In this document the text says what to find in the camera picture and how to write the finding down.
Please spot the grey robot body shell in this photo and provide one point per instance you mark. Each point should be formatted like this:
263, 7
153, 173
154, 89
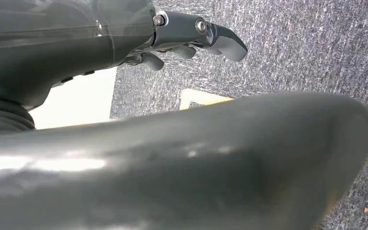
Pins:
177, 171

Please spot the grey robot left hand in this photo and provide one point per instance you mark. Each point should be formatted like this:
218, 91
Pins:
60, 44

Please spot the yellow floor tape marking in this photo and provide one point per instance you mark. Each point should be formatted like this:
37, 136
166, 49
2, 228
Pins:
200, 97

